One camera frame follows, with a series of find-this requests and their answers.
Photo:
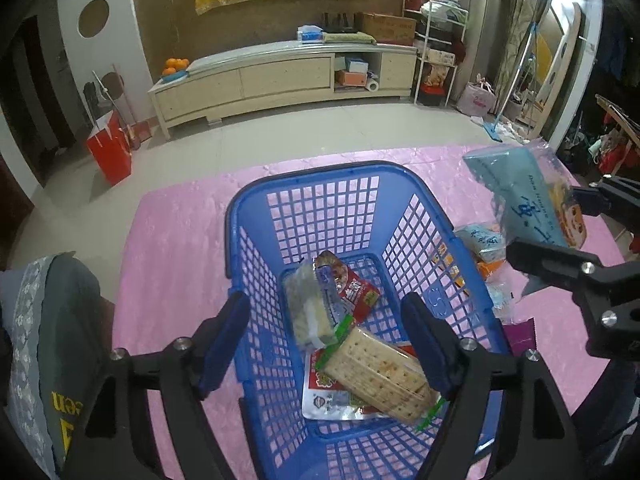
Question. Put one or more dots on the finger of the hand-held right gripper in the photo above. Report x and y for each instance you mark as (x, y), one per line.
(607, 195)
(550, 262)

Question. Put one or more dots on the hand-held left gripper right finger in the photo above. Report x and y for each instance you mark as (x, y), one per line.
(427, 350)

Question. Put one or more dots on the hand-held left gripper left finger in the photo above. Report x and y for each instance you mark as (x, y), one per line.
(225, 345)

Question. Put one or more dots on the clear cracker packet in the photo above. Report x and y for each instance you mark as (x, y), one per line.
(380, 380)

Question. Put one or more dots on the light blue cartoon snack packet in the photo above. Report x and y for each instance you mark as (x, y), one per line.
(525, 195)

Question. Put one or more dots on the green-edged white candy packet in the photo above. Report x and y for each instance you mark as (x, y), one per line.
(307, 310)

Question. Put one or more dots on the small red snack packet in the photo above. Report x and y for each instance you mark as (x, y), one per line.
(352, 292)

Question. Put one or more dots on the large white red snack packet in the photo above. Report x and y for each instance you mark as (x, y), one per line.
(322, 395)

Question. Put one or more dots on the blue plastic basket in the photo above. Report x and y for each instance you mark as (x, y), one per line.
(320, 170)

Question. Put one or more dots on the orange snack packet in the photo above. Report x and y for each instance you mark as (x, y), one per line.
(492, 266)

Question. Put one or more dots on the purple snack packet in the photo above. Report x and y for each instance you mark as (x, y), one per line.
(520, 332)

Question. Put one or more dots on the wooden drying rack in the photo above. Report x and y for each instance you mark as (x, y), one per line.
(622, 120)

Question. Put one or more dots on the pale blue snack packet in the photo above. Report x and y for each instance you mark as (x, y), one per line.
(477, 237)

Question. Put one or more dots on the pink quilted tablecloth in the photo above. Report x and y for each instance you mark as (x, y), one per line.
(180, 240)

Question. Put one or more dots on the arched floor mirror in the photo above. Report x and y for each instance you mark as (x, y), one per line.
(557, 55)

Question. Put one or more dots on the pink plastic bag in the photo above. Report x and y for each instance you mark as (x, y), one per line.
(477, 102)

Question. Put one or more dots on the patterned beige curtain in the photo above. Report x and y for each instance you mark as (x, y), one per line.
(520, 25)

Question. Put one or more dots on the silver standing air conditioner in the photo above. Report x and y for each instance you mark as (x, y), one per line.
(482, 20)

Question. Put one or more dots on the red paper bag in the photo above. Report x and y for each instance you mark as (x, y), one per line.
(110, 152)

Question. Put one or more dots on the white metal rack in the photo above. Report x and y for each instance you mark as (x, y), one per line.
(417, 60)

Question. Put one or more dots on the paper towel roll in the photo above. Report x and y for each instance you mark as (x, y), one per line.
(374, 84)

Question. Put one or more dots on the broom and dustpan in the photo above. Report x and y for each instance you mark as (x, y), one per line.
(117, 110)

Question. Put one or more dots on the orange box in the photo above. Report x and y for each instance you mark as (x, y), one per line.
(352, 78)

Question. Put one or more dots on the beige television cabinet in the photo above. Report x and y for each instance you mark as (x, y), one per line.
(280, 77)

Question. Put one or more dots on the blue plate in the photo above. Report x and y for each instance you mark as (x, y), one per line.
(174, 76)

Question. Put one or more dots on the brown cardboard box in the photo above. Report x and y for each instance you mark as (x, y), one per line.
(387, 29)

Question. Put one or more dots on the grey-blue box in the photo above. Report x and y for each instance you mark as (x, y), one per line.
(357, 64)

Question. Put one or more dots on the pile of oranges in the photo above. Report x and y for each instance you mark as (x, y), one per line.
(176, 65)

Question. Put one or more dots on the green folded cloth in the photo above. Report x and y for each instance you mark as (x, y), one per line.
(349, 38)

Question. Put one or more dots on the black router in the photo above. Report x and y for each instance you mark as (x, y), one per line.
(339, 21)

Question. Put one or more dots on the blue tissue box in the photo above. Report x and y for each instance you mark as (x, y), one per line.
(308, 34)

